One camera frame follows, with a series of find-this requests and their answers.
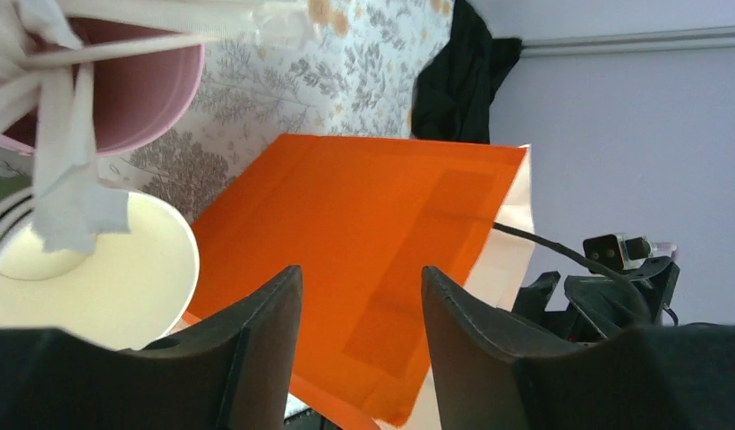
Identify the stack of green cups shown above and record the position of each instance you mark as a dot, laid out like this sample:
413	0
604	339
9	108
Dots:
133	289

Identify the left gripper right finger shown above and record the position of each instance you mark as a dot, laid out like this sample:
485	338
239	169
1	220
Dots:
493	369

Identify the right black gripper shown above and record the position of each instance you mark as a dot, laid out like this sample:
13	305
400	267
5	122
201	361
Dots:
596	309

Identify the black cloth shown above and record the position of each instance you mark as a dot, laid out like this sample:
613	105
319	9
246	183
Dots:
454	92

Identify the floral tablecloth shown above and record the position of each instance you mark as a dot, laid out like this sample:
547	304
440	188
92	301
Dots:
272	67

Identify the orange paper bag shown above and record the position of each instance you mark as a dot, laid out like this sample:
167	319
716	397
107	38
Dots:
362	216

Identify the pink straw holder cup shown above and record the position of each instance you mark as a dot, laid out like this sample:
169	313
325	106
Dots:
83	79

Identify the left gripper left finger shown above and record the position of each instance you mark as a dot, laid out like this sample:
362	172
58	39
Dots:
229	371

